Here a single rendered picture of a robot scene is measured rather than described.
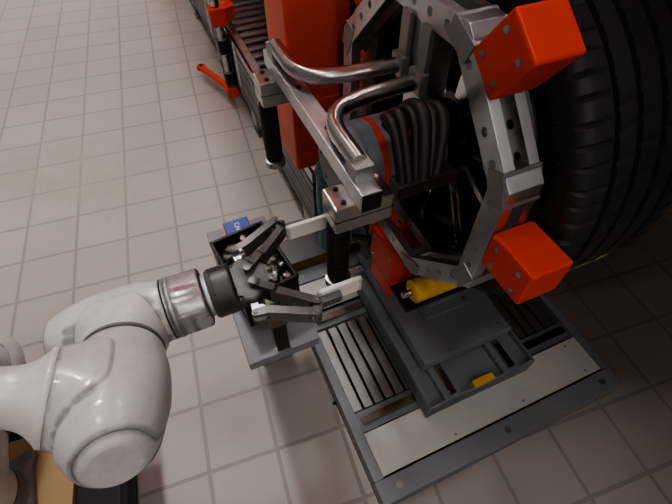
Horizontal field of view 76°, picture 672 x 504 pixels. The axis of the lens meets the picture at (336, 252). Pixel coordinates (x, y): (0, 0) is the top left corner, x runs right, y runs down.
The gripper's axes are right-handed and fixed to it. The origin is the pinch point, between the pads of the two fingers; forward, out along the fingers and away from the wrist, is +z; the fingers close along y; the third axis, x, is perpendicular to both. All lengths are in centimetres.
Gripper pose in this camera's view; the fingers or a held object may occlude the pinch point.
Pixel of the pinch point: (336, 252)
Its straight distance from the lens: 67.9
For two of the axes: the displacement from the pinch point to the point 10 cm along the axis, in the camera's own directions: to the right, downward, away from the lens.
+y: 4.0, 7.2, -5.7
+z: 9.2, -3.1, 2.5
